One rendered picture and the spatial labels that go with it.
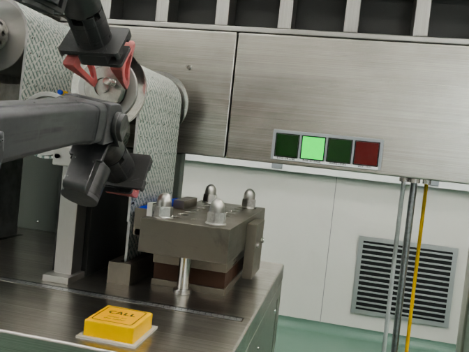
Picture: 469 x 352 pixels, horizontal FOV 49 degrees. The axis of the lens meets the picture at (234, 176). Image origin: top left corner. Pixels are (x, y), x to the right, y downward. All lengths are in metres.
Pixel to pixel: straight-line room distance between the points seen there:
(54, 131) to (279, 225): 3.06
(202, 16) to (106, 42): 0.56
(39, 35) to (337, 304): 2.94
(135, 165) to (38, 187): 0.58
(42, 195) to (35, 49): 0.47
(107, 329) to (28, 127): 0.29
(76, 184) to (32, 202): 0.69
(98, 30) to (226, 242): 0.39
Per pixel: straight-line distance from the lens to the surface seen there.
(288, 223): 3.59
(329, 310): 3.69
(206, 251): 0.89
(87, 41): 0.85
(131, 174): 0.89
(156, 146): 1.06
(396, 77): 1.23
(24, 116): 0.55
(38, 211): 1.45
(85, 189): 0.77
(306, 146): 1.21
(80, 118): 0.67
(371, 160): 1.21
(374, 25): 1.33
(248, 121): 1.24
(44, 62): 1.14
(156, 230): 0.91
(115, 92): 0.96
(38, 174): 1.45
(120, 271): 0.97
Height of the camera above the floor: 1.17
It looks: 3 degrees down
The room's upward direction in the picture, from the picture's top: 6 degrees clockwise
